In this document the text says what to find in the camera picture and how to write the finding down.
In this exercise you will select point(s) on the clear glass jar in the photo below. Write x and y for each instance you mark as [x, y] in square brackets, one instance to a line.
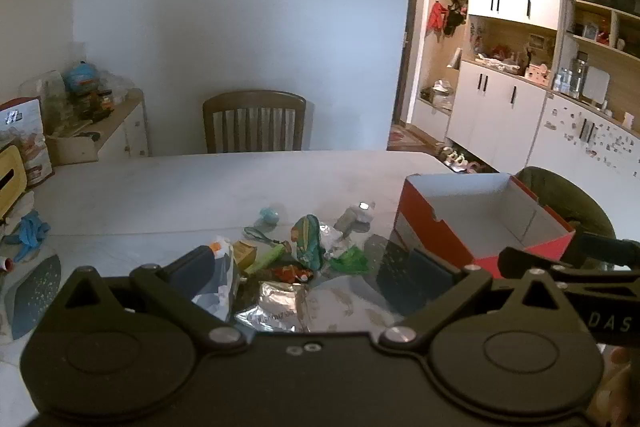
[579, 74]

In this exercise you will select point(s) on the row of shoes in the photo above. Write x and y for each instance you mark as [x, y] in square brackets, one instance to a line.
[457, 159]

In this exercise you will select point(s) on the teal speckled mat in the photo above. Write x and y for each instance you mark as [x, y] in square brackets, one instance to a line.
[32, 297]

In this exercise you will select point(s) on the small green scissors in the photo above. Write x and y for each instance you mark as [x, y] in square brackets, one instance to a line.
[256, 234]

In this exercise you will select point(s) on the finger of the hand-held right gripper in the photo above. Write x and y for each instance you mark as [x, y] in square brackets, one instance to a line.
[525, 259]
[605, 249]

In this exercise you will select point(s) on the blue globe toy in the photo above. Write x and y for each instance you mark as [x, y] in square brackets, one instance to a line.
[81, 77]

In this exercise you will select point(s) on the red white snack bag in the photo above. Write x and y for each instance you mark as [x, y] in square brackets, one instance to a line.
[31, 147]

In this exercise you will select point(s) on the yellow cardboard box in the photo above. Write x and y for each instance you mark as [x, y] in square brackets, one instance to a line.
[244, 253]

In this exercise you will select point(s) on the green jacket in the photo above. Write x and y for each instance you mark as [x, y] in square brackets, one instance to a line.
[565, 192]

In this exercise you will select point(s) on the silver foil packet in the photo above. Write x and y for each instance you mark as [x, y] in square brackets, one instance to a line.
[272, 307]

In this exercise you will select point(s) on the white printed plastic bag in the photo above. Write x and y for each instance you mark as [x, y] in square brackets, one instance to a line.
[222, 287]

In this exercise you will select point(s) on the person's right hand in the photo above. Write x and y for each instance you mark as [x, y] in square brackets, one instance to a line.
[622, 374]

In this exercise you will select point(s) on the white wooden sideboard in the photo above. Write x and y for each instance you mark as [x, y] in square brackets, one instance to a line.
[134, 132]

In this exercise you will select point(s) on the green plastic bag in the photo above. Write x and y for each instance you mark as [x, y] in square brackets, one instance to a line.
[350, 261]

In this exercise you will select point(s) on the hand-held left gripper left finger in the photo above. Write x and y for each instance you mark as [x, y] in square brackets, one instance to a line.
[194, 263]

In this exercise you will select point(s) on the light blue toy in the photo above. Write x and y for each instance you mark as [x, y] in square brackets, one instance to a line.
[269, 215]

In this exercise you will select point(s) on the sticker covered white cabinet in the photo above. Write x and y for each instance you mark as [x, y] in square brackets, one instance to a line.
[565, 142]

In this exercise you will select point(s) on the dark wooden door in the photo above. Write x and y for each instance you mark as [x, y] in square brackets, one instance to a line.
[407, 37]

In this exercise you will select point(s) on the white base cabinet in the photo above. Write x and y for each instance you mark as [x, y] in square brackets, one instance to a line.
[492, 117]

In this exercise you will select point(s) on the blue gloves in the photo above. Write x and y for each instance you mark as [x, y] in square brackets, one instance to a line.
[30, 229]

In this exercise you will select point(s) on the red cardboard box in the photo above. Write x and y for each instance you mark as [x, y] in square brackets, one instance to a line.
[480, 217]

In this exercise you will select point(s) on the wooden chair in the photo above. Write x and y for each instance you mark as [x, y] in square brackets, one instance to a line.
[250, 99]

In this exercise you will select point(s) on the patterned rug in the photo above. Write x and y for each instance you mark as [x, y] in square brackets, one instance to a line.
[407, 138]

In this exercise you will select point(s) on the white square board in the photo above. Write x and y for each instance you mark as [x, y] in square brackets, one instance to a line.
[596, 86]

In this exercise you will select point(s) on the crumpled silver wrapper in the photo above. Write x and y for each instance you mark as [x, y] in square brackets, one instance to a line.
[330, 239]

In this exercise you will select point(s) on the white plastic bottle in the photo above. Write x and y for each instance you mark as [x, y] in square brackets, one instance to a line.
[352, 216]

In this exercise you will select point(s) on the black hanging bag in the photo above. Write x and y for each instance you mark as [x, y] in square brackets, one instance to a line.
[455, 18]

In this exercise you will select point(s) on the red hanging bag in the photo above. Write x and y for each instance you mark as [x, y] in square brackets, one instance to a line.
[437, 16]

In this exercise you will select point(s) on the yellow tissue box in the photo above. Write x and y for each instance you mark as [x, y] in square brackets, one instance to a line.
[10, 179]

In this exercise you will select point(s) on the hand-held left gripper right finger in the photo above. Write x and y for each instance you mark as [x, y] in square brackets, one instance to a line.
[425, 266]

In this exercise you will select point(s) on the green snack packet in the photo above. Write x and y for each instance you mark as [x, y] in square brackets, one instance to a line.
[306, 239]

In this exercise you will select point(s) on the crumpled clear bag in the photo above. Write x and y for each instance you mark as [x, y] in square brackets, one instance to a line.
[117, 86]

